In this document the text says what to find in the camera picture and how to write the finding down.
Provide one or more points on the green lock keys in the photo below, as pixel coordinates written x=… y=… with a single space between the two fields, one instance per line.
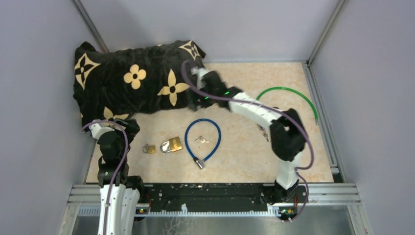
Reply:
x=264 y=132

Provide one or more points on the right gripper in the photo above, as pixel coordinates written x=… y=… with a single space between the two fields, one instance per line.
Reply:
x=194 y=95

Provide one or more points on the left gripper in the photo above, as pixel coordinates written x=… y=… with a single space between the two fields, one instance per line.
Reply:
x=131 y=128

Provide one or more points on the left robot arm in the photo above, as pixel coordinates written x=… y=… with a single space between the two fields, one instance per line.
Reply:
x=119 y=192

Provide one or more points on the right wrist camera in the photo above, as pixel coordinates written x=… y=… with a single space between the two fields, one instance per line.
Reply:
x=199 y=73

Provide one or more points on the small brass padlock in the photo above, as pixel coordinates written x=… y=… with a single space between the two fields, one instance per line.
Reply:
x=149 y=149

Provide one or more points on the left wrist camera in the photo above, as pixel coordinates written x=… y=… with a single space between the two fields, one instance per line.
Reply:
x=100 y=128

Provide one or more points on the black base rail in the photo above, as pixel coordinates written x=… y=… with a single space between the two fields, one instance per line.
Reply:
x=236 y=200

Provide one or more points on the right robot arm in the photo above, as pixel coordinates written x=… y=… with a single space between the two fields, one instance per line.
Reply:
x=286 y=133

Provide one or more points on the large brass padlock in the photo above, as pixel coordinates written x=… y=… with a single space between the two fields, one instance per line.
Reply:
x=171 y=145

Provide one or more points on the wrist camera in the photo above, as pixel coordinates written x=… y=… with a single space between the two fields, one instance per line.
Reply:
x=199 y=73
x=100 y=128

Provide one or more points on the black pillow with cream flowers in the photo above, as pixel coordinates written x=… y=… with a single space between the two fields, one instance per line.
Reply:
x=123 y=83

